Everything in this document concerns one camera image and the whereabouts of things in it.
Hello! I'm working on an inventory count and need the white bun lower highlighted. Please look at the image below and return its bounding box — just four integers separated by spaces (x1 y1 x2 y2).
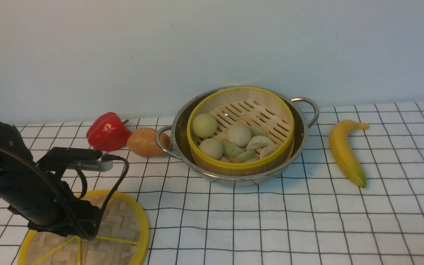
199 138 224 160

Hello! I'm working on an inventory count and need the white dumpling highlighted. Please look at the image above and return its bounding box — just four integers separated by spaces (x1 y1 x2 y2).
246 135 274 151
259 143 280 159

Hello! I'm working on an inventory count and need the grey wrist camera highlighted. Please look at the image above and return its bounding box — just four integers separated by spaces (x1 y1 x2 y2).
68 160 113 172

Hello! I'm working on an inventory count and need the bamboo steamer lid yellow rim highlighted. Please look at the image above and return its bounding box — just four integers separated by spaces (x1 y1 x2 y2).
17 192 150 265

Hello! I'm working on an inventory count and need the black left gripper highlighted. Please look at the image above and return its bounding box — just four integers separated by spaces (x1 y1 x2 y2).
7 177 101 240

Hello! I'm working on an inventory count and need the yellow banana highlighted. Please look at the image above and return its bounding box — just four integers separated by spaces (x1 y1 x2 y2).
329 120 369 188

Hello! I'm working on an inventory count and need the green dumpling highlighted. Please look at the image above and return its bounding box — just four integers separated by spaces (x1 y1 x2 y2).
233 150 259 164
222 140 244 158

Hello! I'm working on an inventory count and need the white dumpling upper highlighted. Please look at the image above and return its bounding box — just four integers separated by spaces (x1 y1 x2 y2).
246 135 274 151

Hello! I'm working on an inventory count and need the brown potato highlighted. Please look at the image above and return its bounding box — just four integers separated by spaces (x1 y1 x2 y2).
127 127 166 157

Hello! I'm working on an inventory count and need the bamboo steamer basket yellow rim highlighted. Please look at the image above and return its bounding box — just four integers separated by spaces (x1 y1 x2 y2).
187 86 295 177

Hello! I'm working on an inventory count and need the green round bun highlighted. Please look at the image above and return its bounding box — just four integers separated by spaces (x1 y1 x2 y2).
192 113 218 138

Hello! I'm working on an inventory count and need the white dumpling right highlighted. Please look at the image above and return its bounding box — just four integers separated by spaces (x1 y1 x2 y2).
259 143 280 159

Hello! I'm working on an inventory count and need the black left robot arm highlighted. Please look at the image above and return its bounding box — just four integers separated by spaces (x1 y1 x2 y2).
0 122 103 240

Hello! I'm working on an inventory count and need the green dumpling left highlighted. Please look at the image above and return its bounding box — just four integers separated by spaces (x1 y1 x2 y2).
222 140 244 158

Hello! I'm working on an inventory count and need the red bell pepper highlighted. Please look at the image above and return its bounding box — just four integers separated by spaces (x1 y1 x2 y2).
86 112 131 152

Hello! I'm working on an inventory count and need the green dumpling lower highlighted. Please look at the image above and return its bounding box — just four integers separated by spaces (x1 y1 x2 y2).
233 150 259 164

